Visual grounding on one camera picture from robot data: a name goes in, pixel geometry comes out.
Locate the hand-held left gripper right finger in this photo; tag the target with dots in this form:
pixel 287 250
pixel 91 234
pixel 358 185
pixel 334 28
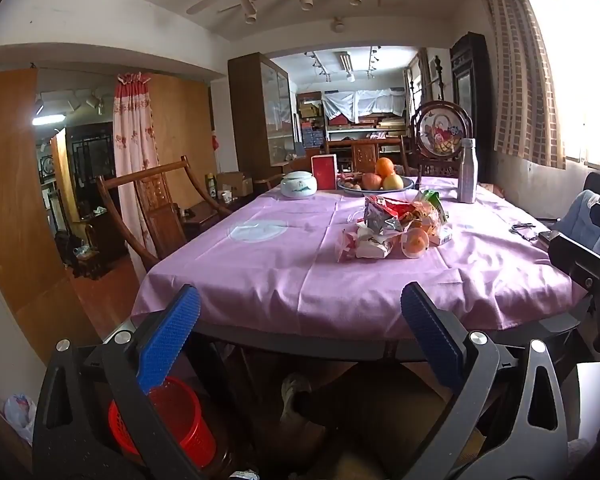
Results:
pixel 432 345

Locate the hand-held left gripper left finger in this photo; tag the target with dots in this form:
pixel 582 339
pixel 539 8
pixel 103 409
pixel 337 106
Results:
pixel 167 345

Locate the red plastic basket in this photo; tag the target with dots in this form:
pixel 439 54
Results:
pixel 180 425

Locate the clear bag with orange peels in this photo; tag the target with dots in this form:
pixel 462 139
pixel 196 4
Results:
pixel 415 244

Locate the small white carton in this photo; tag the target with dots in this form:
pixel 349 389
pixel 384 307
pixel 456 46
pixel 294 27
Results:
pixel 442 236

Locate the white snack packet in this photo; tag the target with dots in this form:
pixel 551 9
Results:
pixel 372 249

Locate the red silver snack bag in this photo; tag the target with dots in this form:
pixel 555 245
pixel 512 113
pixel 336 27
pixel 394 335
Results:
pixel 387 212

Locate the green packet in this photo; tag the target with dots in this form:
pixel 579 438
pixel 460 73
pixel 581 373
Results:
pixel 434 202

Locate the blue grey jacket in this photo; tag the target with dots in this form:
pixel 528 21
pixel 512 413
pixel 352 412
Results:
pixel 582 225

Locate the black eyeglasses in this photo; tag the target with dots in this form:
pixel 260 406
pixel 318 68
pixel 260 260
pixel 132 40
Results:
pixel 522 231

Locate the silver bottle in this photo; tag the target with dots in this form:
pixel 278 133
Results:
pixel 467 175

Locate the person's shoe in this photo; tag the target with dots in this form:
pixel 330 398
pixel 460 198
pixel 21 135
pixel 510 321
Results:
pixel 295 392

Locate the curved wooden chair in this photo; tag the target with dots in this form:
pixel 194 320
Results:
pixel 152 200

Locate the purple tablecloth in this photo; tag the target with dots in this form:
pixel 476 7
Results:
pixel 290 260

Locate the brown patterned curtain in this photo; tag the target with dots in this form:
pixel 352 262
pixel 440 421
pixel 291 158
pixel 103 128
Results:
pixel 522 85

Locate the window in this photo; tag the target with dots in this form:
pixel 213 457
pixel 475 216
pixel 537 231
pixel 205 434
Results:
pixel 587 60

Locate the white plastic bag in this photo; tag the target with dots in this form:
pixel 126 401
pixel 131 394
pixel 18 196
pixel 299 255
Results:
pixel 20 412

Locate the green spray can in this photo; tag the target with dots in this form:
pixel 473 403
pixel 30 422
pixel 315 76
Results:
pixel 210 185

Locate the yellow apple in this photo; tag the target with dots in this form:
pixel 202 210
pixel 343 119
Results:
pixel 393 182

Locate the red apple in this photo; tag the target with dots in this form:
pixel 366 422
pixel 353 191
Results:
pixel 372 181

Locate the small cardboard box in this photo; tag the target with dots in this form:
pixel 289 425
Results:
pixel 235 183

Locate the blue-rimmed fruit plate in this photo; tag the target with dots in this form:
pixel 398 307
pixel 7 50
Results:
pixel 347 189

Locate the round painted table screen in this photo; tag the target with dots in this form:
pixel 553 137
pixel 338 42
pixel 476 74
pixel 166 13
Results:
pixel 440 132

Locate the orange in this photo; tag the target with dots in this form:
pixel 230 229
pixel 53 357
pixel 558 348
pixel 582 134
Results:
pixel 384 167

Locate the dark carved wooden cabinet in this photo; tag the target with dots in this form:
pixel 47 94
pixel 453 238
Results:
pixel 467 80

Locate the pink floral curtain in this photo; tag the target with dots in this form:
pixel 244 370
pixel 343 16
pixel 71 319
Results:
pixel 132 150

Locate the red box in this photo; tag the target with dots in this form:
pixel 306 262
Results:
pixel 324 172

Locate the carved wooden chair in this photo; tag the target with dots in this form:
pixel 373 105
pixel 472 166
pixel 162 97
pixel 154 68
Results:
pixel 365 152

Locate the white ceramic jar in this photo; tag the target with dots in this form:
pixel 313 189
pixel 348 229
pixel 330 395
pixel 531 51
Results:
pixel 299 186

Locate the glass door wooden cabinet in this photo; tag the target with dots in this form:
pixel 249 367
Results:
pixel 252 120

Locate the white dust cloth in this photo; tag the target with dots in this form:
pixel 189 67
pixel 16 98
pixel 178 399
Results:
pixel 365 102

